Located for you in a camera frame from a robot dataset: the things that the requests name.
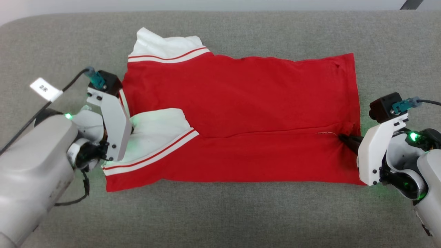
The red white basketball jersey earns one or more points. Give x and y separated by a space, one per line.
258 103

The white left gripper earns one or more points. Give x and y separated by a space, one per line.
115 127

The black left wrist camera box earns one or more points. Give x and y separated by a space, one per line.
110 82

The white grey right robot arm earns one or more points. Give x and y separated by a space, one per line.
427 179

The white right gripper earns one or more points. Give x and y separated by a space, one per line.
370 155

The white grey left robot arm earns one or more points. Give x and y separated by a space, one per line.
31 172

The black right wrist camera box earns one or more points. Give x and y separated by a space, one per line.
382 106

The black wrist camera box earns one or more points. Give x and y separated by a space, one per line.
110 82
382 106

